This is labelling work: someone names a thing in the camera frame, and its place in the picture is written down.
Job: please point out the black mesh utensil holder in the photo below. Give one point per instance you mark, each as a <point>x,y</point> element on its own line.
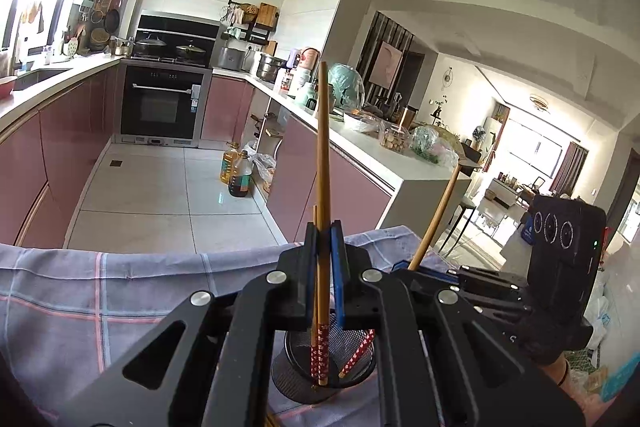
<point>292,377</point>

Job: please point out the pink base cabinets with counter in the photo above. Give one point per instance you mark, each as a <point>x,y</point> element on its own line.
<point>295,167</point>

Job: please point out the red bowl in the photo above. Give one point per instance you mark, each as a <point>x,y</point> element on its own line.
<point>7,88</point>

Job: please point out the person's right forearm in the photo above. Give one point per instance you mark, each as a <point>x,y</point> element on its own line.
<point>557,369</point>

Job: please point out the hanging kitchen utensils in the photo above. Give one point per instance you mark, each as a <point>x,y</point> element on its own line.
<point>102,17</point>

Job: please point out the dark red curtain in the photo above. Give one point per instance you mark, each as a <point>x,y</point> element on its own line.
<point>570,169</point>

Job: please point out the bag of green vegetables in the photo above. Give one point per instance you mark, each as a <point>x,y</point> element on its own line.
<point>432,146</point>

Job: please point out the black range hood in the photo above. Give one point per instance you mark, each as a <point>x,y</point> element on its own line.
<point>180,24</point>

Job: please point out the blue plaid tablecloth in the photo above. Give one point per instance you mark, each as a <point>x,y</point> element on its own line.
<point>75,297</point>

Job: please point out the black wall rack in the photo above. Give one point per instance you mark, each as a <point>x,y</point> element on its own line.
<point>250,32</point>

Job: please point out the black wok with lid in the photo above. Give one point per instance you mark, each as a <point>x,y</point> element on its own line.
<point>150,46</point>

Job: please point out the green covered appliance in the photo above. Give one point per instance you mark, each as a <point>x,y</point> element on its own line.
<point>345,84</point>

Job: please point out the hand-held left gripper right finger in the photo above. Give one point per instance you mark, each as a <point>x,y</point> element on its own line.
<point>338,277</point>

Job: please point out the clear plastic bags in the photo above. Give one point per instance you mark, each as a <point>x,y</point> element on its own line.
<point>262,164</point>

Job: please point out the black built-in oven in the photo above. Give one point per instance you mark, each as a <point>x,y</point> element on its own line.
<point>160,102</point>

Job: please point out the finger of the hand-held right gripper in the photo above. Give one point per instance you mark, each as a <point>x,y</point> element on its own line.
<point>425,273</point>
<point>495,288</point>

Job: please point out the white sideboard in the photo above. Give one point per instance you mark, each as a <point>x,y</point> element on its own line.
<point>510,193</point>

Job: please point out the framed wall picture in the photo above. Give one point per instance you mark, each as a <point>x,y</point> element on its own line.
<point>389,64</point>

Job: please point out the dark pot with glass lid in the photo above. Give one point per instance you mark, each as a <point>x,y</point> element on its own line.
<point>191,52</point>

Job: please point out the pink thermos jug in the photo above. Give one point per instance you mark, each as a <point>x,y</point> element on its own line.
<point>310,58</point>

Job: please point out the round ceiling lamp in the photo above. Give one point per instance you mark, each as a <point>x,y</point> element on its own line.
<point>540,103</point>

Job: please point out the wooden cutting board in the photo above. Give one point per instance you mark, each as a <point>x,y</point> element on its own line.
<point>267,14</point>

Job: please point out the wooden chopstick red floral end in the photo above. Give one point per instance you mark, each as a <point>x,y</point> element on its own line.
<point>438,207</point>
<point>314,347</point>
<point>324,132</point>

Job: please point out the steel stock pot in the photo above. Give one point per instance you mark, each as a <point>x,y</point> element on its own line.
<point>270,68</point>

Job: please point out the silver rice cooker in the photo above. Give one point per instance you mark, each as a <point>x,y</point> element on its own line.
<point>231,58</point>

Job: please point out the clear glass food container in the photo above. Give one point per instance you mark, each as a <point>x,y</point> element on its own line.
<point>394,139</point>

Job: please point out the oil bottles on floor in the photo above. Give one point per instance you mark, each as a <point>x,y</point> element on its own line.
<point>240,179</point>

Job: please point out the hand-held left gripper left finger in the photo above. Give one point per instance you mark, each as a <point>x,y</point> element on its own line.
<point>314,277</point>

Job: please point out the pink base cabinets long run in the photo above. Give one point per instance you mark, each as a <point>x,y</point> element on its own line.
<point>60,147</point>

